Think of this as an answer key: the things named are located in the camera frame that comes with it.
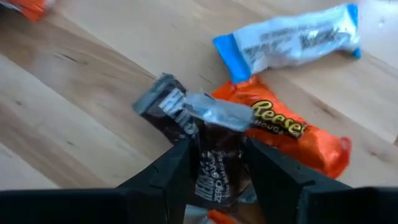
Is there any blue white candy bar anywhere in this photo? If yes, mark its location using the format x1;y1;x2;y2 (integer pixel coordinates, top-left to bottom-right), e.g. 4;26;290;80
212;2;363;84

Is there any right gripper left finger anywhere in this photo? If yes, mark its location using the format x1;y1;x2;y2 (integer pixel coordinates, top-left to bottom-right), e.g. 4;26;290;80
0;138;195;224

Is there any dark brown Hershey's candy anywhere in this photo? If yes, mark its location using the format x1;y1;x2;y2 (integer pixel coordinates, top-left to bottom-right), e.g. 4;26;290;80
132;73;200;144
183;203;212;224
183;91;256;215

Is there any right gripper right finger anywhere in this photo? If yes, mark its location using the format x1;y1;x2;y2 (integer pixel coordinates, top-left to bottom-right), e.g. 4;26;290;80
242;136;398;224

